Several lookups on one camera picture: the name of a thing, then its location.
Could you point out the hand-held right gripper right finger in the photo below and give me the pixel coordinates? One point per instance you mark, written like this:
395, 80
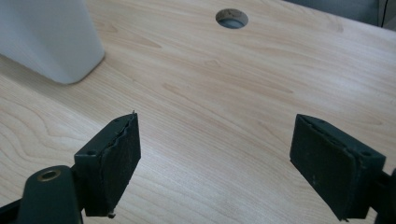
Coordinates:
330, 168

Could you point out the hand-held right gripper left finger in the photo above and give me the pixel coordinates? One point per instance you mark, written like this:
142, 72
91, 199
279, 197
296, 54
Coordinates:
112, 168

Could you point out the white plastic container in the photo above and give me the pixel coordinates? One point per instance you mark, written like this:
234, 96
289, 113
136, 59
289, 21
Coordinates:
46, 37

